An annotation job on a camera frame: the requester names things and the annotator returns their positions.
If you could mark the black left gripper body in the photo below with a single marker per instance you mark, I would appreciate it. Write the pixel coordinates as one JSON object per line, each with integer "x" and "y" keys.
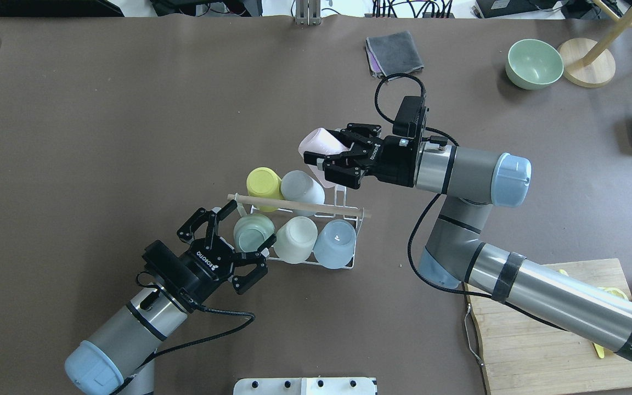
{"x": 194, "y": 272}

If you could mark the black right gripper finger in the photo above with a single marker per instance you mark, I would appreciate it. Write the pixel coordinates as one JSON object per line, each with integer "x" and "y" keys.
{"x": 346, "y": 168}
{"x": 360, "y": 137}

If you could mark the aluminium frame post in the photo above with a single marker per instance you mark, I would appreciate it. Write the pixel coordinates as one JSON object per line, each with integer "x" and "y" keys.
{"x": 307, "y": 12}

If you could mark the white cup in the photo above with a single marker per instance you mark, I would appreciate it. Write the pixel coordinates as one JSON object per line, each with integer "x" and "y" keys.
{"x": 296, "y": 239}

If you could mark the green bowl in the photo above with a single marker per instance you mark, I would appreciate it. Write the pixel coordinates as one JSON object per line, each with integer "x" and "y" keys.
{"x": 532, "y": 64}

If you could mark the white wire cup rack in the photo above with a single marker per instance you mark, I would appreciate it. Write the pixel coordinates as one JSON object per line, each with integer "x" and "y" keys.
{"x": 280, "y": 211}

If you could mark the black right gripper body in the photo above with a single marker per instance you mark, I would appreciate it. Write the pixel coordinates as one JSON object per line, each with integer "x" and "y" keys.
{"x": 391, "y": 162}

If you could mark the lemon slice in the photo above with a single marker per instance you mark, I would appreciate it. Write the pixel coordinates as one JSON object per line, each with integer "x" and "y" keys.
{"x": 616, "y": 292}

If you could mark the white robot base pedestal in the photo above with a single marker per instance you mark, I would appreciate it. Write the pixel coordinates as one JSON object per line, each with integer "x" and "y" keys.
{"x": 307, "y": 385}

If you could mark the pink cup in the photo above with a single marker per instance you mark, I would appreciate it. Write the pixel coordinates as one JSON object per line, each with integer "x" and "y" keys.
{"x": 321, "y": 141}

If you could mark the wooden cutting board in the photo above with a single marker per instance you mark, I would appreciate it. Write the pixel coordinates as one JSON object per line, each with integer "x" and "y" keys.
{"x": 522, "y": 356}

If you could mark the yellow plastic knife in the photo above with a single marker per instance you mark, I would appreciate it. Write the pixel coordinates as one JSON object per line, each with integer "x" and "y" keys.
{"x": 599, "y": 350}

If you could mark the grey folded cloth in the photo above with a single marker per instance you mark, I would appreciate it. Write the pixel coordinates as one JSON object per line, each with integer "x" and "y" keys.
{"x": 393, "y": 54}

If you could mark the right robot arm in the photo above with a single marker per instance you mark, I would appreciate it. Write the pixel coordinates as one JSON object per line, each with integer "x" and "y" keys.
{"x": 502, "y": 212}

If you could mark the mint green cup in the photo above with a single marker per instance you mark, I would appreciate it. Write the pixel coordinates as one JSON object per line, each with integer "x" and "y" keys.
{"x": 252, "y": 231}

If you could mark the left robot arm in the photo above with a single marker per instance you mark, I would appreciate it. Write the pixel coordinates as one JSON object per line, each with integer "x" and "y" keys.
{"x": 126, "y": 345}

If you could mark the yellow cup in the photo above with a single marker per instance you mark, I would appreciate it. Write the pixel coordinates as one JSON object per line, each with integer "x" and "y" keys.
{"x": 262, "y": 182}

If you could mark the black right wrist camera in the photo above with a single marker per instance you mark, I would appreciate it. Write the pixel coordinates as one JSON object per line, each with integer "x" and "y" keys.
{"x": 410, "y": 119}

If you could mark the grey cup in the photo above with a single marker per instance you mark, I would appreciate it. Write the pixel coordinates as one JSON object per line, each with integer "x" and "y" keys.
{"x": 298, "y": 186}

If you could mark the light blue cup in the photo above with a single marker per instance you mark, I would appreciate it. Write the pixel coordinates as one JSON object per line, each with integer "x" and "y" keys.
{"x": 335, "y": 245}

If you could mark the wooden stand with round base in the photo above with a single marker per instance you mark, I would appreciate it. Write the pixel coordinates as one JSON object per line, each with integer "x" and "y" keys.
{"x": 590, "y": 64}

